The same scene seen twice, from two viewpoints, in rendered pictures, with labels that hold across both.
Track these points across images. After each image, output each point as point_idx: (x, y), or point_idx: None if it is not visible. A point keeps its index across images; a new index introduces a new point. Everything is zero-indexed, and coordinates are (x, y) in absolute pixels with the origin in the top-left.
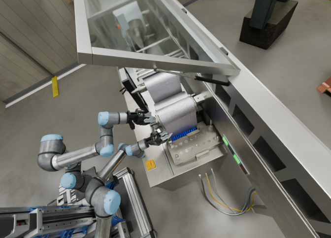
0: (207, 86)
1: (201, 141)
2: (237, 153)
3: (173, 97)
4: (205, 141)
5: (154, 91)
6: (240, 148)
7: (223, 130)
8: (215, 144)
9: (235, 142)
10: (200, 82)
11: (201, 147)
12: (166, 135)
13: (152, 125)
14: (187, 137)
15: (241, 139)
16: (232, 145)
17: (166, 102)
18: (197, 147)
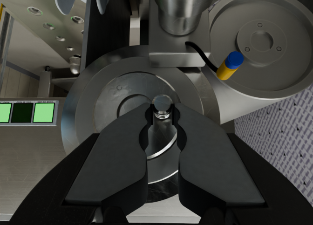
0: (134, 215)
1: (67, 37)
2: (5, 132)
3: (226, 121)
4: (69, 44)
5: (309, 194)
6: (2, 166)
7: (58, 135)
8: (59, 53)
9: (17, 160)
10: (164, 201)
11: (46, 32)
12: (60, 11)
13: None
14: (84, 12)
15: (3, 200)
16: (24, 130)
17: (229, 116)
18: (45, 23)
